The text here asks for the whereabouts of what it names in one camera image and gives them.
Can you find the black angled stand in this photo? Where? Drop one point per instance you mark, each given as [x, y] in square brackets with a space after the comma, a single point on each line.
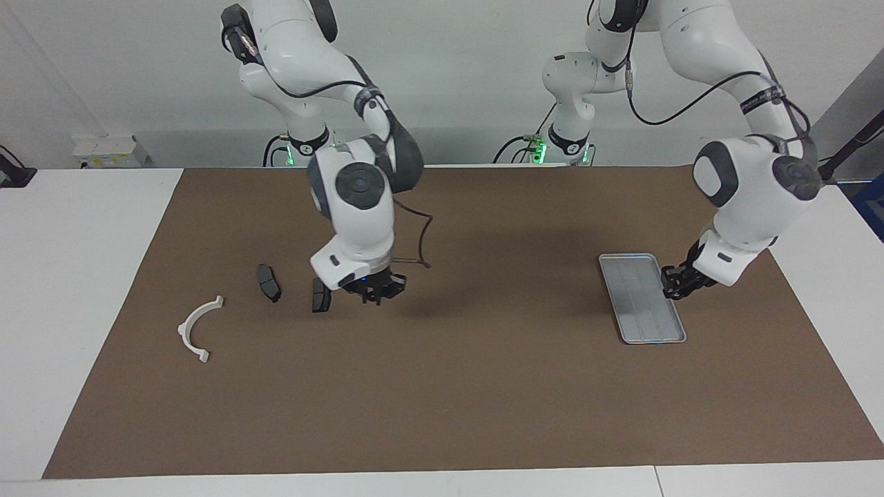
[846, 148]

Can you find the silver metal tray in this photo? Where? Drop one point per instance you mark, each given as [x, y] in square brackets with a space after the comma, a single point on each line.
[639, 304]

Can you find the white power strip box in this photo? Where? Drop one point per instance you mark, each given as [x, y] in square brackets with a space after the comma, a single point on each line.
[110, 152]

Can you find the blue crate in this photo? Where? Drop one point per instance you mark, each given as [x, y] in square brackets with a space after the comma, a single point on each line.
[871, 207]

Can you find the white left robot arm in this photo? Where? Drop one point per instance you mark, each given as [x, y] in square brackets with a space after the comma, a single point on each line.
[746, 186]

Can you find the white curved plastic bracket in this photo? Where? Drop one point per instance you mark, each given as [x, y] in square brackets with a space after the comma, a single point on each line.
[185, 333]

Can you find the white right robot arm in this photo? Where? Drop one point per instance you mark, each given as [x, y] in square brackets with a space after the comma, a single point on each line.
[359, 200]

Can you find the long grey brake pad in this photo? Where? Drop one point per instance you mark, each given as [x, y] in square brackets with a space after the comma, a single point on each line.
[269, 283]

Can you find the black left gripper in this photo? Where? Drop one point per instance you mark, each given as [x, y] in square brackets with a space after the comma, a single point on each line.
[690, 279]

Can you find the short grey brake pad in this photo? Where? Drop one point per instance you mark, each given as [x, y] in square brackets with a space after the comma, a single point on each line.
[322, 295]

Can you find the black clamp mount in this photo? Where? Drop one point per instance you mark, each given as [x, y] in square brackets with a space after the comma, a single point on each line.
[15, 174]

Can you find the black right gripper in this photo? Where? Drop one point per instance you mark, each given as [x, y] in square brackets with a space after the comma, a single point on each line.
[380, 283]

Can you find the large brown table mat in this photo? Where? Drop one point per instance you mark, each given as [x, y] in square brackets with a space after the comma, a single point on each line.
[442, 400]

